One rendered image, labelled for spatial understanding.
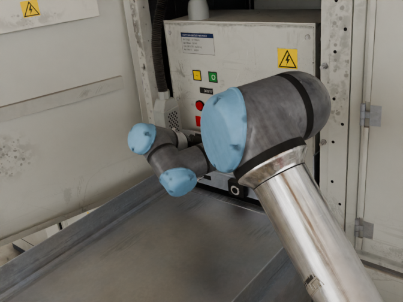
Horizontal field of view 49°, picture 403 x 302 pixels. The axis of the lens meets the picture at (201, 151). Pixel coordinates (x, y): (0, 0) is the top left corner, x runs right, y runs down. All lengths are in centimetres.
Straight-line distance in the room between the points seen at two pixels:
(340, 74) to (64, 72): 78
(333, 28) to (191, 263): 66
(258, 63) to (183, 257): 55
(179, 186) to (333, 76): 43
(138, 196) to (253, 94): 88
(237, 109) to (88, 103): 86
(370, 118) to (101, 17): 82
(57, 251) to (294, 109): 86
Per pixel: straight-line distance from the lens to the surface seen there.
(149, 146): 104
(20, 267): 128
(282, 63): 118
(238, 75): 126
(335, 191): 119
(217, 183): 145
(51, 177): 146
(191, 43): 134
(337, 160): 115
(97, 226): 138
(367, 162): 110
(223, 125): 62
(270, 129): 63
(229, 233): 127
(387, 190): 111
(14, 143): 139
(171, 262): 120
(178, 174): 99
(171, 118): 137
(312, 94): 70
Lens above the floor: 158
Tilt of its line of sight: 24 degrees down
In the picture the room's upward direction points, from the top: 6 degrees counter-clockwise
